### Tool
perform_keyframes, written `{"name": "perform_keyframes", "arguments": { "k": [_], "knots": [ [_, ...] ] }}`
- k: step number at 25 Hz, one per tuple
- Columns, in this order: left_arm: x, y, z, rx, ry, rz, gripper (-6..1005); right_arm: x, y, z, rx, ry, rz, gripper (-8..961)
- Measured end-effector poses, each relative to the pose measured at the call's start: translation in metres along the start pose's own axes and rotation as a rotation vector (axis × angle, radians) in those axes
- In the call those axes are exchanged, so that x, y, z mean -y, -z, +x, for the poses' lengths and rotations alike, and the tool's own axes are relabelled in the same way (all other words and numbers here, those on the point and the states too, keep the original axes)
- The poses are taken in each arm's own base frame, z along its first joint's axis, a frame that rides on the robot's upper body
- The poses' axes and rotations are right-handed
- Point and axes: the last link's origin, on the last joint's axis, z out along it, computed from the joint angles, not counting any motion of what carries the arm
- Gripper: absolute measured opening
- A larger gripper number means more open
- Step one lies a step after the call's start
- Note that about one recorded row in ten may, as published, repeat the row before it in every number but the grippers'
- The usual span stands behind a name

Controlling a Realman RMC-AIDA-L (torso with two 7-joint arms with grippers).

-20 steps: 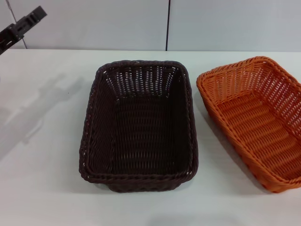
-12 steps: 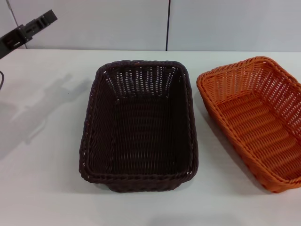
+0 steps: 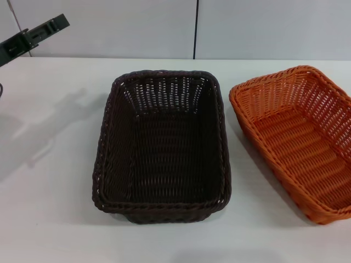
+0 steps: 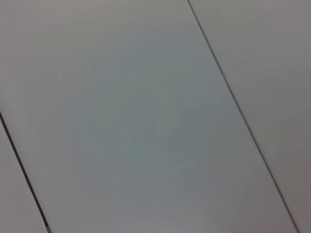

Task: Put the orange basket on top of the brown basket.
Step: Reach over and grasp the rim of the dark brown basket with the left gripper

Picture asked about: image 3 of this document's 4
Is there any orange woven basket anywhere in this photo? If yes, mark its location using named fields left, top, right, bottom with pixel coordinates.
left=229, top=65, right=351, bottom=226

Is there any black vertical wall seam strip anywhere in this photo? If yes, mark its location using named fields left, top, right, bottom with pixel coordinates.
left=193, top=0, right=200, bottom=60

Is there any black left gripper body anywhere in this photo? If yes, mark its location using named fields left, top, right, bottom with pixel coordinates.
left=0, top=23, right=53, bottom=67

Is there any dark brown woven basket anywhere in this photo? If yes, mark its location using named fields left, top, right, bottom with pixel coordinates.
left=92, top=70, right=230, bottom=226

